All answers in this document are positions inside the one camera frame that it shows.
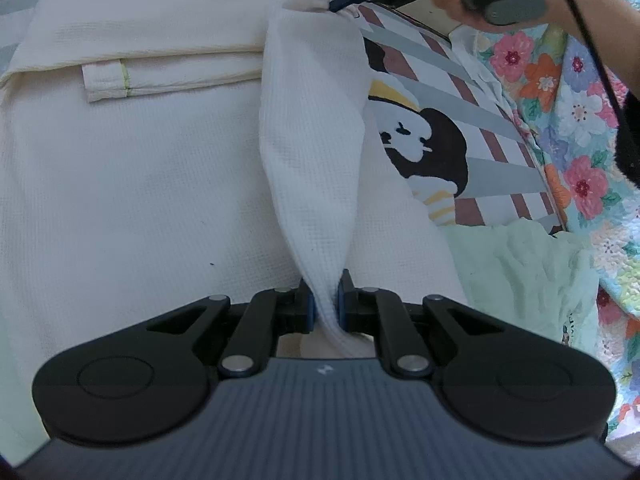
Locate floral quilt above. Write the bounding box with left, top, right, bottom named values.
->
left=450, top=0, right=640, bottom=441

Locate light green blanket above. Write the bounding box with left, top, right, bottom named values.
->
left=440, top=220, right=608, bottom=366

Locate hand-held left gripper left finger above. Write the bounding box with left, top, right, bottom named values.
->
left=146, top=280, right=317, bottom=378

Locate white baby garment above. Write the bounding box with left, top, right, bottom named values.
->
left=0, top=0, right=468, bottom=456

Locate dark cloth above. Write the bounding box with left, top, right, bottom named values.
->
left=614, top=90, right=640, bottom=183

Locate striped panda print bed sheet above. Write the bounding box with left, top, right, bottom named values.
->
left=0, top=0, right=571, bottom=236

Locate person's right forearm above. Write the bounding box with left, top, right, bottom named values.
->
left=515, top=0, right=640, bottom=101

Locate black cable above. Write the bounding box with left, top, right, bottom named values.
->
left=542, top=0, right=633, bottom=131

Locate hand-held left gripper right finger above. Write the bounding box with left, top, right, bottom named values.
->
left=337, top=269, right=503, bottom=378

